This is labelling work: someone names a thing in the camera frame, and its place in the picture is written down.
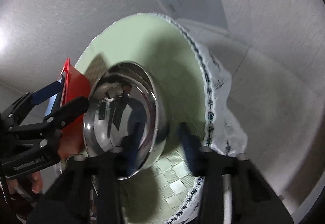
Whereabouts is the small steel bowl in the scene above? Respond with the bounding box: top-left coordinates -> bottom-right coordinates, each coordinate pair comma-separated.
83,61 -> 170,179

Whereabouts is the light blue plastic plate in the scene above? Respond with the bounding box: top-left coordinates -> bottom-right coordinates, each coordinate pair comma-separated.
45,71 -> 66,117

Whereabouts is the person's left hand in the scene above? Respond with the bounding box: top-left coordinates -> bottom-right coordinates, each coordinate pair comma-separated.
7,171 -> 43,194

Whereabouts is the red square plastic basin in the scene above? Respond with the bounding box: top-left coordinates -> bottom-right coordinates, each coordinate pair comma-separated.
45,58 -> 90,159

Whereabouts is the green tablecloth white lace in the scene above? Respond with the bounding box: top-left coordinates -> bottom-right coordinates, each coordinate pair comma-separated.
75,13 -> 248,223

